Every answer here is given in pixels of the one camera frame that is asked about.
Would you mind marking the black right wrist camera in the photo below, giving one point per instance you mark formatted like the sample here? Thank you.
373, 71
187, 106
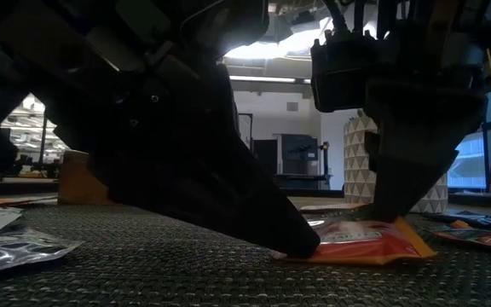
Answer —
343, 72

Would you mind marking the ceiling strip light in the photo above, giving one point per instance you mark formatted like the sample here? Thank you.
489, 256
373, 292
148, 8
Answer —
262, 79

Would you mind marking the distant black workstation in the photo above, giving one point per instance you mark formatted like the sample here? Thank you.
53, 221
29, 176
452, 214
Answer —
301, 149

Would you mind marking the blue framed window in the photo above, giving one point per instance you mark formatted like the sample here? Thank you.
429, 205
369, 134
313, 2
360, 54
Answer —
471, 162

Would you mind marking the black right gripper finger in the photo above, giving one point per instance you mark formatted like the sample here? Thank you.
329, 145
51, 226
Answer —
371, 149
420, 136

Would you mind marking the grey woven placemat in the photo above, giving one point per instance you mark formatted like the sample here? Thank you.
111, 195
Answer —
143, 277

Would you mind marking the wooden tea tray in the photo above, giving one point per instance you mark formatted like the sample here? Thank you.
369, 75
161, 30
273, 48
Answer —
79, 183

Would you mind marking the red orange tea packet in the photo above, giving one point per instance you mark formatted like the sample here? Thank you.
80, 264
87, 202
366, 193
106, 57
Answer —
484, 239
369, 247

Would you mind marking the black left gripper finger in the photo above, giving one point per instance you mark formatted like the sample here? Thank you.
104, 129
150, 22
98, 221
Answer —
186, 170

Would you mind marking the succulent in white patterned pot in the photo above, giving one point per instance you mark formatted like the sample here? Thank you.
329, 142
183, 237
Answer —
356, 170

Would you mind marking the bright ceiling light panel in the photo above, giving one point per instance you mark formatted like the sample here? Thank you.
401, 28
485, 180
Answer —
279, 47

